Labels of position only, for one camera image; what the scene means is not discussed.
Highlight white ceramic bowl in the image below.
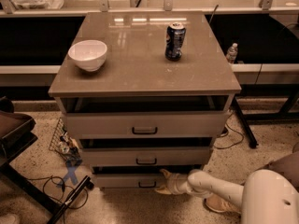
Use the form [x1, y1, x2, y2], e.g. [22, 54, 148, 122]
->
[68, 40, 107, 72]

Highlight black table leg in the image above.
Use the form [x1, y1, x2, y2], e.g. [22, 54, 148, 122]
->
[232, 98, 258, 149]

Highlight grey drawer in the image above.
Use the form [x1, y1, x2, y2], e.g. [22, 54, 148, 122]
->
[79, 147, 211, 167]
[92, 170, 167, 189]
[62, 112, 229, 139]

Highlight clear plastic water bottle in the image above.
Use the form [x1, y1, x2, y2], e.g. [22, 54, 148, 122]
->
[226, 43, 238, 63]

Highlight black floor cable left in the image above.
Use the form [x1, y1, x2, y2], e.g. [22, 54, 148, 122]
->
[26, 175, 90, 224]

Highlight dark office chair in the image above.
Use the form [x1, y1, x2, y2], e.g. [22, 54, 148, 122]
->
[0, 96, 93, 224]

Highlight grey drawer cabinet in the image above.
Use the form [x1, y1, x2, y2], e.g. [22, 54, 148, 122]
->
[49, 11, 240, 175]

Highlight wire mesh basket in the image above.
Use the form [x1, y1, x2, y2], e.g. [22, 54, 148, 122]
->
[49, 119, 82, 166]

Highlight black floor cable right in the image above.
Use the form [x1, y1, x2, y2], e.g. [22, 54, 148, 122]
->
[213, 110, 246, 150]

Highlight dark blue soda can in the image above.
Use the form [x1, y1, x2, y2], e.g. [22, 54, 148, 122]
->
[164, 21, 186, 61]

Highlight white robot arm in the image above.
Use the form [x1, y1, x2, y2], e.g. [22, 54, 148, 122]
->
[156, 169, 299, 224]

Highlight black floor cable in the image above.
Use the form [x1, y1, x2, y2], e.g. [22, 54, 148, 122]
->
[26, 175, 90, 224]
[213, 110, 246, 150]

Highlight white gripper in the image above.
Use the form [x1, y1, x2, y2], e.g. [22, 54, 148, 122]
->
[155, 169, 191, 195]

